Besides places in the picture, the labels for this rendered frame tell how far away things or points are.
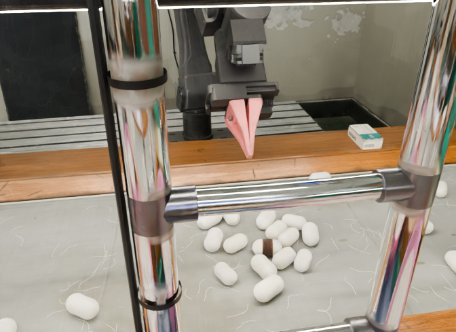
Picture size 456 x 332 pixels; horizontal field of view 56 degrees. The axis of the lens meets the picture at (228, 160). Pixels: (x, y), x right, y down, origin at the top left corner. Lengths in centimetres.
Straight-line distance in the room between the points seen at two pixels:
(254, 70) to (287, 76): 210
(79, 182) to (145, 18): 51
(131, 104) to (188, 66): 69
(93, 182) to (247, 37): 31
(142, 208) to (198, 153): 49
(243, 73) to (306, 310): 32
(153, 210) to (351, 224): 42
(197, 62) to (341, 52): 199
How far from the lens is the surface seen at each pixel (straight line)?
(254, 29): 57
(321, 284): 51
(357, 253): 56
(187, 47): 89
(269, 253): 52
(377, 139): 75
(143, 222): 22
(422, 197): 26
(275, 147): 73
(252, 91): 61
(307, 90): 279
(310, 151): 72
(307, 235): 54
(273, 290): 47
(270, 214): 57
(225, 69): 61
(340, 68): 284
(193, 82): 87
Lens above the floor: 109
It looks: 28 degrees down
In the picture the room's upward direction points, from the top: straight up
